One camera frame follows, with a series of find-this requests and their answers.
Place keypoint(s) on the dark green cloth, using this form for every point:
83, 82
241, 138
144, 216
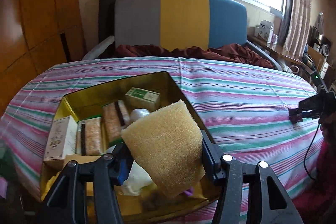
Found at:
8, 166

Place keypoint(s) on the black rolled mat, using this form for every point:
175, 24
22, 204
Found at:
106, 16

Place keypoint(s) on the gold-lined maroon gift box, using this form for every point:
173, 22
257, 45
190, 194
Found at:
78, 103

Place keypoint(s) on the beige carton box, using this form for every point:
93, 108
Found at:
59, 140

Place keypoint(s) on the wooden wardrobe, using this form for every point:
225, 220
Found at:
39, 16

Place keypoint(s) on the white carton on sill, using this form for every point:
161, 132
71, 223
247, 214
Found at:
264, 31

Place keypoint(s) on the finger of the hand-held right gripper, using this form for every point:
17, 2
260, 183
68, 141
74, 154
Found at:
311, 102
311, 114

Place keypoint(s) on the grey yellow blue headboard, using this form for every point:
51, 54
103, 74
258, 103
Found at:
183, 22

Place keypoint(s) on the pink snack pack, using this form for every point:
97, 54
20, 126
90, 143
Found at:
90, 137
113, 121

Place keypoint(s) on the striped bed sheet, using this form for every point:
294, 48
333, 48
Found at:
249, 108

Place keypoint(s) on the maroon blanket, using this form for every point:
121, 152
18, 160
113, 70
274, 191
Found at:
236, 53

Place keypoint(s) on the green patterned small box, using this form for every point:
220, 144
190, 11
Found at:
143, 96

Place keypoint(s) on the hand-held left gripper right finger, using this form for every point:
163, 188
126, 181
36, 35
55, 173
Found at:
210, 161

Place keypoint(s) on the yellow sponge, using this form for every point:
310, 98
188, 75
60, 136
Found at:
162, 145

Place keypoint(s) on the white cloth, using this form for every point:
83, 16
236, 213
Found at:
136, 179

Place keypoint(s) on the person's red clothing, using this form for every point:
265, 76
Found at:
323, 187

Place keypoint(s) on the purple jar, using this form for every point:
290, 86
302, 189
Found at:
274, 39

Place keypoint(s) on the wooden desk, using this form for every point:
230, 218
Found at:
278, 50

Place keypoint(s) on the grey bed rail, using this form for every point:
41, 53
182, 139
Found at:
99, 47
265, 54

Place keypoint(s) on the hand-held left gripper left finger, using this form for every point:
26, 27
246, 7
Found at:
122, 174

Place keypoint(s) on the clear plastic bag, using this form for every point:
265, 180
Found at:
139, 114

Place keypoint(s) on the patterned curtain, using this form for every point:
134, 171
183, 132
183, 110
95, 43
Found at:
296, 16

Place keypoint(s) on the cardboard box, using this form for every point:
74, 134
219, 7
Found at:
316, 56

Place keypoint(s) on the purple packet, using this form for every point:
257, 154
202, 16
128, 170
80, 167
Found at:
295, 116
189, 191

